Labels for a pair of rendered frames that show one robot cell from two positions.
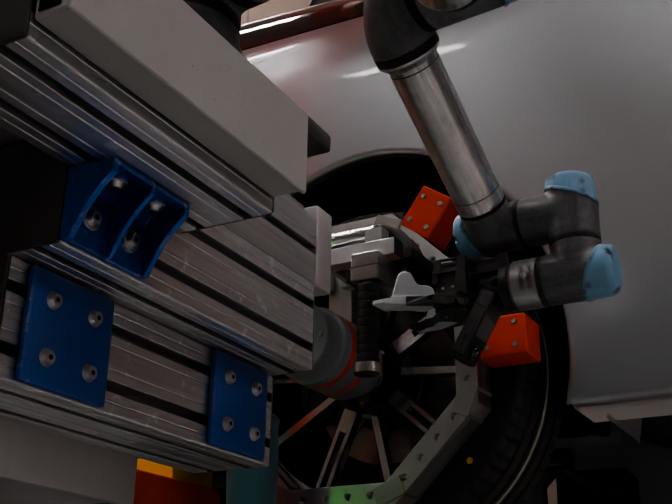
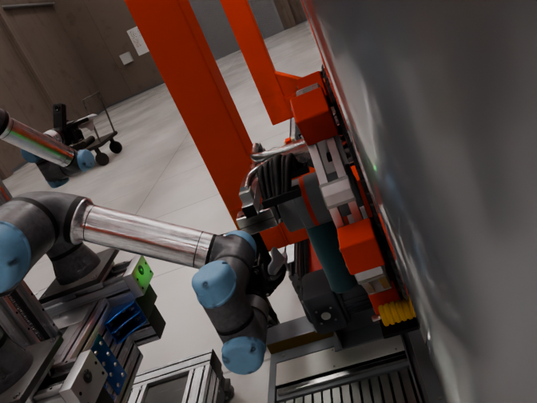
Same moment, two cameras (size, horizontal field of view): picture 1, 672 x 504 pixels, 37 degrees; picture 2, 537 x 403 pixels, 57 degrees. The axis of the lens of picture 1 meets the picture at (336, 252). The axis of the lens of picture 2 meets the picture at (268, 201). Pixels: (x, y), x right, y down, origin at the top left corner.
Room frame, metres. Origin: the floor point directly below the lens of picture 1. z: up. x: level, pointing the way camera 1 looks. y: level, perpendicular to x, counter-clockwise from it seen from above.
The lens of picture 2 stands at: (1.26, -1.11, 1.37)
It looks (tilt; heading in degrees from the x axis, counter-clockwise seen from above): 21 degrees down; 73
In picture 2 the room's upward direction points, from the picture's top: 24 degrees counter-clockwise
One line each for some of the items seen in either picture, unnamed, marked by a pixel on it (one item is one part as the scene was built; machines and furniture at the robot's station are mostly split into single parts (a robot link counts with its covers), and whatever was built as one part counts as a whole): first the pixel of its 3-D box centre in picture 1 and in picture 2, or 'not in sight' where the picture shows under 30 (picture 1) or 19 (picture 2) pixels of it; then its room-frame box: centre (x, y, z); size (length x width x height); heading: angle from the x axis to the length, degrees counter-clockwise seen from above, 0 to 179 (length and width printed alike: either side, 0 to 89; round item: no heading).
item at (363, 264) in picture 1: (376, 273); (257, 217); (1.54, -0.07, 0.93); 0.09 x 0.05 x 0.05; 150
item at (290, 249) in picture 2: not in sight; (299, 177); (2.39, 1.68, 0.28); 2.47 x 0.09 x 0.22; 60
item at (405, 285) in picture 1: (403, 290); not in sight; (1.43, -0.10, 0.86); 0.09 x 0.03 x 0.06; 91
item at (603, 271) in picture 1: (579, 273); (244, 339); (1.35, -0.35, 0.85); 0.11 x 0.08 x 0.09; 60
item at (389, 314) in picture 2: not in sight; (425, 303); (1.83, -0.18, 0.51); 0.29 x 0.06 x 0.06; 150
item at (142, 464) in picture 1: (167, 474); not in sight; (2.17, 0.35, 0.70); 0.14 x 0.14 x 0.05; 60
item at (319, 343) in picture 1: (326, 353); (318, 197); (1.74, 0.01, 0.85); 0.21 x 0.14 x 0.14; 150
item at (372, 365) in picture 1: (367, 326); (262, 255); (1.52, -0.05, 0.83); 0.04 x 0.04 x 0.16
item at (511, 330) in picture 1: (508, 340); (359, 245); (1.65, -0.30, 0.85); 0.09 x 0.08 x 0.07; 60
